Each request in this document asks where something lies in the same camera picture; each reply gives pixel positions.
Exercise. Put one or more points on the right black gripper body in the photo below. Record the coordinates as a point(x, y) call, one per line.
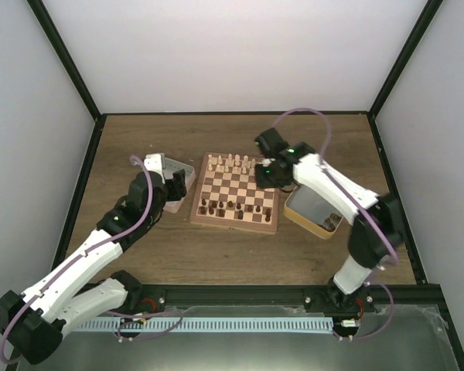
point(271, 178)

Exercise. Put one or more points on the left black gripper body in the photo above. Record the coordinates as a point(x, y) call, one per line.
point(177, 194)

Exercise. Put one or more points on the yellow rimmed metal tin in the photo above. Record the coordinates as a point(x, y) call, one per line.
point(308, 209)

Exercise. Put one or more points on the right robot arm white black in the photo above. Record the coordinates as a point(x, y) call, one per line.
point(377, 226)

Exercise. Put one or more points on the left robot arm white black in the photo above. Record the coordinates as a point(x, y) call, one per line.
point(37, 320)

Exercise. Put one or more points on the wooden chess board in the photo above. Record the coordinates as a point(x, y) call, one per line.
point(237, 184)

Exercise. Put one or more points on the pink rimmed metal tin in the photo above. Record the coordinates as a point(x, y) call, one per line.
point(171, 166)

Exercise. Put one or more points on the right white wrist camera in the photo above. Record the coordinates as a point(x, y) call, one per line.
point(267, 162)

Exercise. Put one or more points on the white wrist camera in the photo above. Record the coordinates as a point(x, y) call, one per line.
point(155, 163)
point(267, 162)

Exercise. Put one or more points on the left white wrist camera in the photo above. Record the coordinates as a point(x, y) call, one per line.
point(155, 163)

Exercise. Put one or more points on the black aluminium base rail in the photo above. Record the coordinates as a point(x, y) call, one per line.
point(232, 295)

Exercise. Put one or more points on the light blue slotted cable duct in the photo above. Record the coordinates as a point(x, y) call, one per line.
point(310, 325)

